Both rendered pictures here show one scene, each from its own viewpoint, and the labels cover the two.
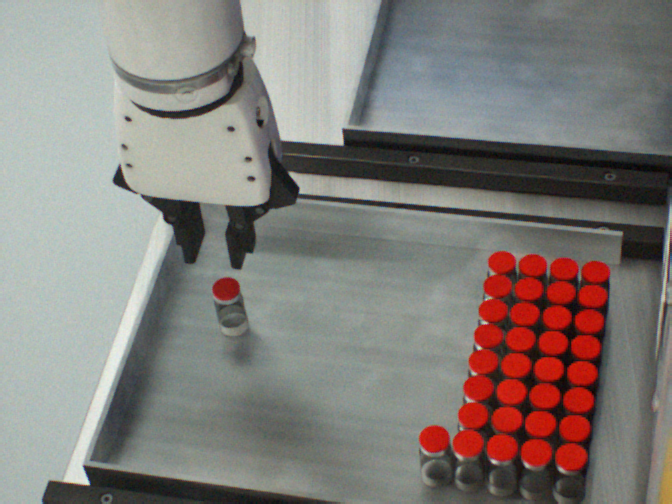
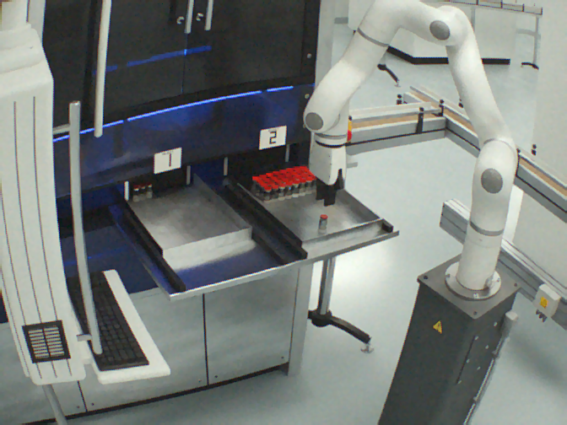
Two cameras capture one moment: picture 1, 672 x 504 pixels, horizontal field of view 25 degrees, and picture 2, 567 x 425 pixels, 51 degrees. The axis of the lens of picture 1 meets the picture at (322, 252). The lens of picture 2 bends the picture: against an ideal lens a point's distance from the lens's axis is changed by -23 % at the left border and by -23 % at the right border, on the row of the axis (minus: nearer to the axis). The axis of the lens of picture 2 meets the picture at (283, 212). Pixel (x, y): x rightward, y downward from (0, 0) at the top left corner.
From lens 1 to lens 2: 2.39 m
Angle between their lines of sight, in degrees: 94
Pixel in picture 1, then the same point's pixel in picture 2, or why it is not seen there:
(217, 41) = not seen: hidden behind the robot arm
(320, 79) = (228, 255)
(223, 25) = not seen: hidden behind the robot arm
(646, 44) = (161, 211)
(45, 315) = not seen: outside the picture
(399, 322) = (290, 212)
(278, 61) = (229, 265)
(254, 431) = (342, 217)
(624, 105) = (186, 207)
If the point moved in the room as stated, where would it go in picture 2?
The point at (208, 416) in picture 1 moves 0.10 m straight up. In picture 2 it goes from (347, 223) to (351, 190)
